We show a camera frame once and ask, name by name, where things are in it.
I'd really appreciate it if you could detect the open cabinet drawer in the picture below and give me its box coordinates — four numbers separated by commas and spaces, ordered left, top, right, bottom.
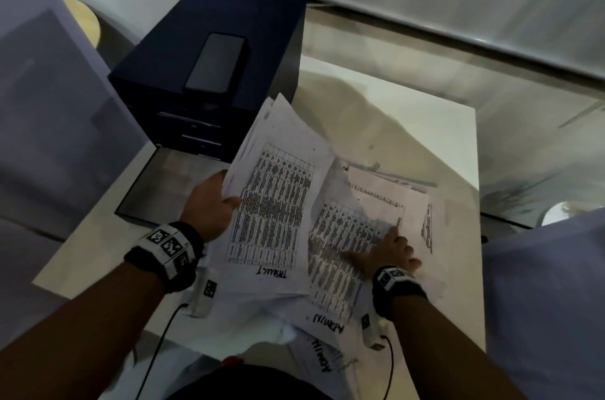
116, 144, 233, 228

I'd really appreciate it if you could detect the person's right forearm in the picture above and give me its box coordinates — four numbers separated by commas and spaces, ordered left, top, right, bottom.
388, 293, 526, 400

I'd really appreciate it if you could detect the black right wrist strap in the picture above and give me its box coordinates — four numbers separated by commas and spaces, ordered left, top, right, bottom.
371, 265, 429, 321

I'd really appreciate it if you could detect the black cable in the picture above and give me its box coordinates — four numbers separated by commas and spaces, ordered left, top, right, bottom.
134, 302, 191, 400
381, 333, 397, 400

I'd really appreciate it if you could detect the person's left forearm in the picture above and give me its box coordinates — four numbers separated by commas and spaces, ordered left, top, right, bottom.
0, 261, 167, 400

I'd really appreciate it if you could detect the round wooden stool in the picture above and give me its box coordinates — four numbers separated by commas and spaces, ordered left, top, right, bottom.
59, 0, 102, 49

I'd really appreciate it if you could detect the black wrist strap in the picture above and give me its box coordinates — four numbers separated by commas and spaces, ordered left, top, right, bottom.
371, 265, 429, 321
124, 221, 207, 294

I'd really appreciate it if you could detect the black left wrist strap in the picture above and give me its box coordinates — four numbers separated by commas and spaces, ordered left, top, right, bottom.
124, 221, 207, 294

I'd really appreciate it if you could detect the person's right hand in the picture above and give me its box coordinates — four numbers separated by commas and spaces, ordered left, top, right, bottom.
340, 225, 422, 280

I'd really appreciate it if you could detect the black smartphone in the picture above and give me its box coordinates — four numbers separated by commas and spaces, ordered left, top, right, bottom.
182, 32, 250, 96

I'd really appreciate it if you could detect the person's left hand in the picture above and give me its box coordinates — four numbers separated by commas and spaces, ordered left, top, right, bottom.
179, 170, 243, 245

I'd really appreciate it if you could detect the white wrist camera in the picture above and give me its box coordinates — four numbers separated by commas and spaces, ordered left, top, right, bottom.
361, 312, 391, 351
189, 266, 221, 318

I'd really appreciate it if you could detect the person's dark clothing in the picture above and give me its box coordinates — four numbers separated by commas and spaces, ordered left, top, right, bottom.
165, 355, 334, 400

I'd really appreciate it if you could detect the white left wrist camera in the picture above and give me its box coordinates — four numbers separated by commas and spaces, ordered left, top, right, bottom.
189, 266, 221, 318

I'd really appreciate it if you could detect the lifted sheaf of printed papers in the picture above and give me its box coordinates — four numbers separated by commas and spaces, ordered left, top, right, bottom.
207, 92, 337, 297

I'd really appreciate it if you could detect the pile of printed papers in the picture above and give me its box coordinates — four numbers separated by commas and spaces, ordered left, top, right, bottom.
279, 158, 451, 369

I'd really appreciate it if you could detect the dark blue drawer cabinet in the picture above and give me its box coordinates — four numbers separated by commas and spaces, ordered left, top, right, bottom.
108, 0, 307, 164

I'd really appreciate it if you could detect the grey partition panel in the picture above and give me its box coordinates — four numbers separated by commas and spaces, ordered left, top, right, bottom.
0, 0, 158, 230

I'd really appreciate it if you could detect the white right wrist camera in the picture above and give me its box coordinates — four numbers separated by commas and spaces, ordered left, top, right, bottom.
361, 312, 391, 351

